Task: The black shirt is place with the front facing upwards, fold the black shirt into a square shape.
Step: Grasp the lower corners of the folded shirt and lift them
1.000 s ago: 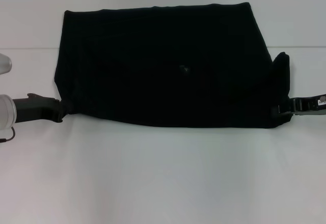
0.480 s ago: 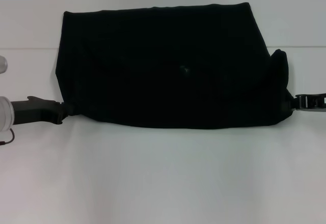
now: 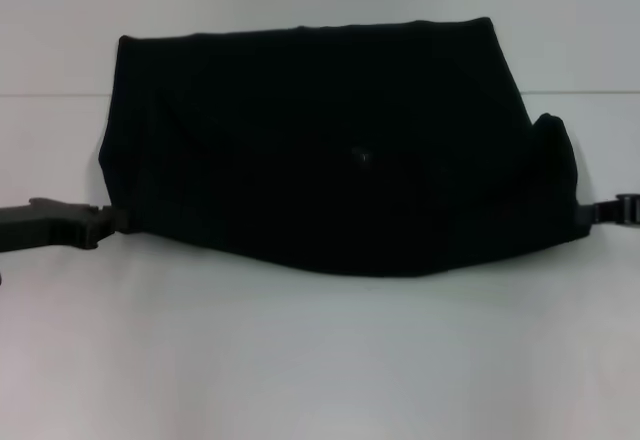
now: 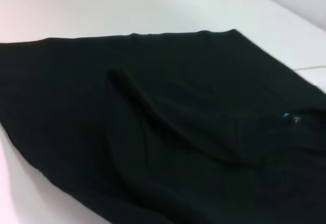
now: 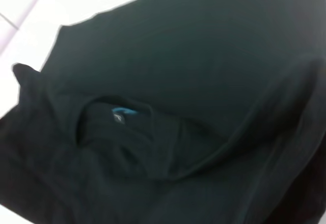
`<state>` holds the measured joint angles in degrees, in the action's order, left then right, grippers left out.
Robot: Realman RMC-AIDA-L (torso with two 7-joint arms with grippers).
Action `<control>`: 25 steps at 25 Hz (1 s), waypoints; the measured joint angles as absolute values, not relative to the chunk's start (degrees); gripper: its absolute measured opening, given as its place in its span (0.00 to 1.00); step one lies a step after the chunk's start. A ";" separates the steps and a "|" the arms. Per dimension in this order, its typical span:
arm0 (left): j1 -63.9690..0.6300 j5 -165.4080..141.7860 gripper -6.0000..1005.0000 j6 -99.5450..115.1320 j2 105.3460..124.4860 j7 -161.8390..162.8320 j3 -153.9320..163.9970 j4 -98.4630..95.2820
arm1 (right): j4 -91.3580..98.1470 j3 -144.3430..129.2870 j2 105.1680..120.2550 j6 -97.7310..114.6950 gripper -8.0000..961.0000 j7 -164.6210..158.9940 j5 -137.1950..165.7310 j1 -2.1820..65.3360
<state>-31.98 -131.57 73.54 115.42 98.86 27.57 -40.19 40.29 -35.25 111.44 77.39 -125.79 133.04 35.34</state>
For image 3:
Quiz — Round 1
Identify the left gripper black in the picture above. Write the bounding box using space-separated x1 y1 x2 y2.
0 196 135 255

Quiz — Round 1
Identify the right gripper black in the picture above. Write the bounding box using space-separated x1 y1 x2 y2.
573 191 640 226

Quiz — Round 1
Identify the black shirt with FREE print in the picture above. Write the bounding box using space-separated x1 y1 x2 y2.
96 15 593 280

